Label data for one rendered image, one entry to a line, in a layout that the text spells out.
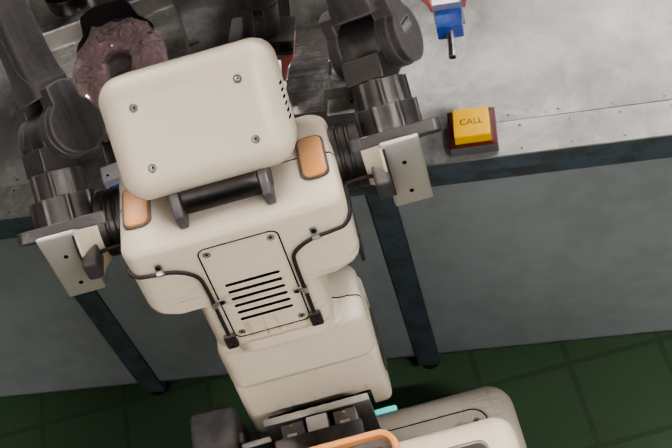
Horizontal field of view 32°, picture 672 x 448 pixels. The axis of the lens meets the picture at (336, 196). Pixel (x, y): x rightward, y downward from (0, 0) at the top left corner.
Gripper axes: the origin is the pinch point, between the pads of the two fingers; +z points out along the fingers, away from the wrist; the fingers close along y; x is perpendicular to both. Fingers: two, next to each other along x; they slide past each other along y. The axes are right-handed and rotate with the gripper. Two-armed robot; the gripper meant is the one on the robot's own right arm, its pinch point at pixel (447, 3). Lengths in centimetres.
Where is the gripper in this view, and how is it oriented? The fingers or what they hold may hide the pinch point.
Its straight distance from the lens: 194.3
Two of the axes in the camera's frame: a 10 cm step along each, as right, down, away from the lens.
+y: -9.8, 1.2, 1.6
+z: 2.0, 5.9, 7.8
